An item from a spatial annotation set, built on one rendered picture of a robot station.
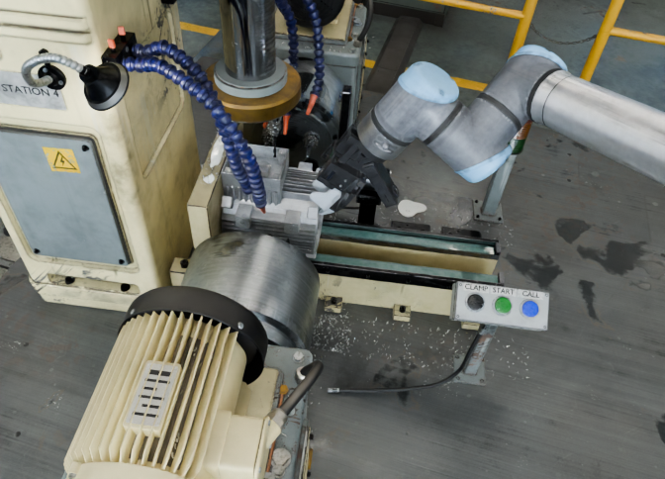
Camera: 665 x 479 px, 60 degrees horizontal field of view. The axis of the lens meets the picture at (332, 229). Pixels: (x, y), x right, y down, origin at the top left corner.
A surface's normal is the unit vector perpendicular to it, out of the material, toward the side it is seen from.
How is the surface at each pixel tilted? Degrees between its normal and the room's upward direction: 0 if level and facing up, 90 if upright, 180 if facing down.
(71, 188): 90
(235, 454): 0
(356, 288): 90
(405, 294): 90
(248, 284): 9
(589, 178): 0
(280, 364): 0
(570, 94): 41
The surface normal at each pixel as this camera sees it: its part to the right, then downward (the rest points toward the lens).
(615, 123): -0.74, -0.17
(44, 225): -0.11, 0.72
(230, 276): -0.04, -0.69
